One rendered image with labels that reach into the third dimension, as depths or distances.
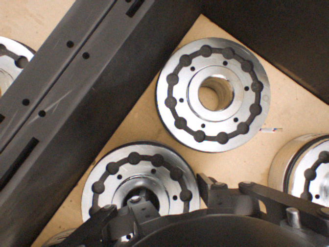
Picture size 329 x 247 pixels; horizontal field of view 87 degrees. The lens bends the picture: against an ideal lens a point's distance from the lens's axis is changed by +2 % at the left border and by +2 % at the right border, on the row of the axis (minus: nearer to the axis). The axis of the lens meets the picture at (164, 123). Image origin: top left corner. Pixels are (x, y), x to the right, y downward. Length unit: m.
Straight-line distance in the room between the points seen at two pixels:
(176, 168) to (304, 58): 0.15
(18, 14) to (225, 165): 0.26
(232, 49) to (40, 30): 0.19
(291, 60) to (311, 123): 0.07
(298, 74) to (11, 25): 0.30
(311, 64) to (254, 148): 0.09
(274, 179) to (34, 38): 0.28
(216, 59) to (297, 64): 0.08
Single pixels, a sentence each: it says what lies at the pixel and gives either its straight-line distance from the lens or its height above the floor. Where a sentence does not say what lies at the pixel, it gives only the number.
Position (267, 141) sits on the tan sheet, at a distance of 0.21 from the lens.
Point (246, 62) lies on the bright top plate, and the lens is 0.18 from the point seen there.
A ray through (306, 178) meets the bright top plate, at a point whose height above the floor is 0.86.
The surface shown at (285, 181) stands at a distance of 0.20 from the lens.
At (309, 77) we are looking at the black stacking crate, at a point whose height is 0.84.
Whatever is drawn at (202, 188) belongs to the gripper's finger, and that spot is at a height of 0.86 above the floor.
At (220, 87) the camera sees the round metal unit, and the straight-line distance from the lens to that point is 0.18.
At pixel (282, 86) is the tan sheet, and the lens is 0.23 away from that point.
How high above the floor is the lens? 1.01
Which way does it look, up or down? 88 degrees down
